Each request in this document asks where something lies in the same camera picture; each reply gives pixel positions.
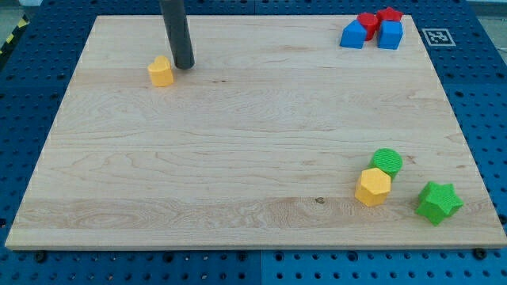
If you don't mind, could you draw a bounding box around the black bolt right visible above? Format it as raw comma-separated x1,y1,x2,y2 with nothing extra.
472,248,488,260

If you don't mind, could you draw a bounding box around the red cylinder block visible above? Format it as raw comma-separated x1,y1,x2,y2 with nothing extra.
356,13,379,41

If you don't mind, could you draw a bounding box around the black bolt left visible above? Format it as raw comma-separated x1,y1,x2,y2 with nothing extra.
33,251,47,264

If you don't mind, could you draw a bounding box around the red star block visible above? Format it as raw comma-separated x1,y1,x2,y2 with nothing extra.
375,6,403,23

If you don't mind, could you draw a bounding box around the white fiducial marker tag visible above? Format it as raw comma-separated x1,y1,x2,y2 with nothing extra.
422,28,456,47

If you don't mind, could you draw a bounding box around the yellow hexagon block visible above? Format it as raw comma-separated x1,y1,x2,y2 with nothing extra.
354,168,391,207

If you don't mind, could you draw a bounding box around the blue pentagon block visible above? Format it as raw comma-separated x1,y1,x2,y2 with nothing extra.
339,20,367,49

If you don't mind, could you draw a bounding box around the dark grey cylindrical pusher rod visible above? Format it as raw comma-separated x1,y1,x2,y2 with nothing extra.
159,0,195,70

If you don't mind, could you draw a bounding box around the black bolt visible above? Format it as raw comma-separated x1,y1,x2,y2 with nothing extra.
33,251,47,264
472,248,488,260

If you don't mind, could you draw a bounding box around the blue cube block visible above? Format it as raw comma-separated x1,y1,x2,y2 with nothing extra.
377,21,404,50

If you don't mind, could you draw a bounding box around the yellow heart block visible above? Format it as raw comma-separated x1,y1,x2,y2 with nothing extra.
147,55,174,87

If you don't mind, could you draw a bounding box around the green cylinder block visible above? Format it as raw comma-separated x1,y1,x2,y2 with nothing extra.
368,148,403,180

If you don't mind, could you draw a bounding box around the green star block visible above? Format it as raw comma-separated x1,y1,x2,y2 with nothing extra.
415,181,464,226

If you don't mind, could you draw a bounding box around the light wooden board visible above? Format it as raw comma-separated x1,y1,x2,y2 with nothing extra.
6,15,506,251

